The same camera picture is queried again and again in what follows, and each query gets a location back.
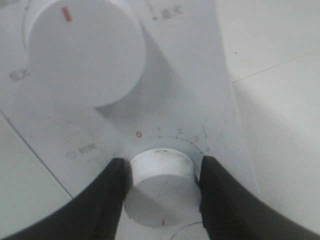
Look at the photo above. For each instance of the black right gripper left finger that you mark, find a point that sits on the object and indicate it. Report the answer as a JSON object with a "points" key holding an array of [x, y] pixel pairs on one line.
{"points": [[94, 214]]}

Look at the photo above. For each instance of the white round door button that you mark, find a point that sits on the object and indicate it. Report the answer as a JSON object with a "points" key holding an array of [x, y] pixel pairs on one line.
{"points": [[192, 231]]}

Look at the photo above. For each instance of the white microwave door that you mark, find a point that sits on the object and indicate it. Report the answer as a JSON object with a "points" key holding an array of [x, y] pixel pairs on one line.
{"points": [[30, 187]]}

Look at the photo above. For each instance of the white microwave oven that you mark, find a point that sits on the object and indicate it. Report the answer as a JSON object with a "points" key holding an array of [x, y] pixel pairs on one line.
{"points": [[184, 101]]}

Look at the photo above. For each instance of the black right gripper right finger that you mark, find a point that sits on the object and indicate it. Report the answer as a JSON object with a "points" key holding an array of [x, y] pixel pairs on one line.
{"points": [[230, 212]]}

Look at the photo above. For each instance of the white microwave knob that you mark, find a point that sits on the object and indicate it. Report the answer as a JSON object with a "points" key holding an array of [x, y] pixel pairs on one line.
{"points": [[90, 52], [163, 188]]}

